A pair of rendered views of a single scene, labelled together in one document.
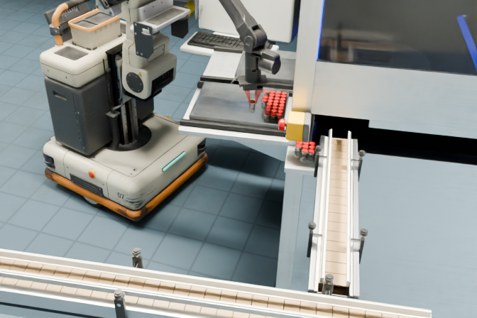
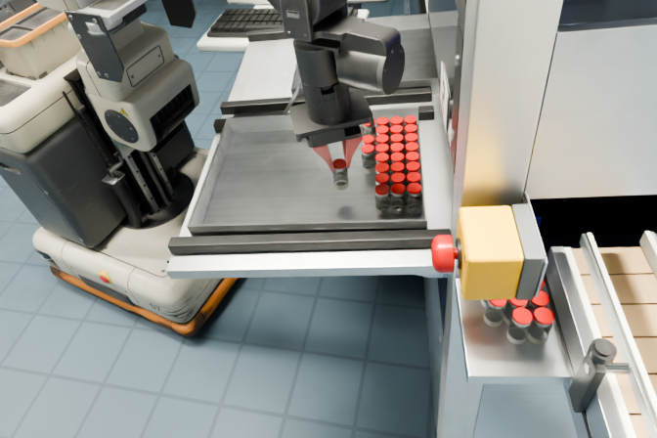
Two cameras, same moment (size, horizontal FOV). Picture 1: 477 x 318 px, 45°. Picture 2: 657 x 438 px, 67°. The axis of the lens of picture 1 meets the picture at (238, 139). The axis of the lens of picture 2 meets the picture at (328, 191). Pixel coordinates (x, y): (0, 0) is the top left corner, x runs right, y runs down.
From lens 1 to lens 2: 141 cm
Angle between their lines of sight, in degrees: 10
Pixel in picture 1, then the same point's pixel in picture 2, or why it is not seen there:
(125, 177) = (155, 280)
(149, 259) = (219, 403)
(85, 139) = (77, 228)
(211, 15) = not seen: outside the picture
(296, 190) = not seen: hidden behind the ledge
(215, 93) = (254, 141)
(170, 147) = not seen: hidden behind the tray
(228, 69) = (279, 77)
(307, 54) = (524, 10)
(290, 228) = (464, 400)
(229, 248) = (343, 358)
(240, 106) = (314, 166)
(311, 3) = not seen: outside the picture
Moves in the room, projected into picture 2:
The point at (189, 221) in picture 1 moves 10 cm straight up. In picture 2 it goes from (275, 316) to (268, 299)
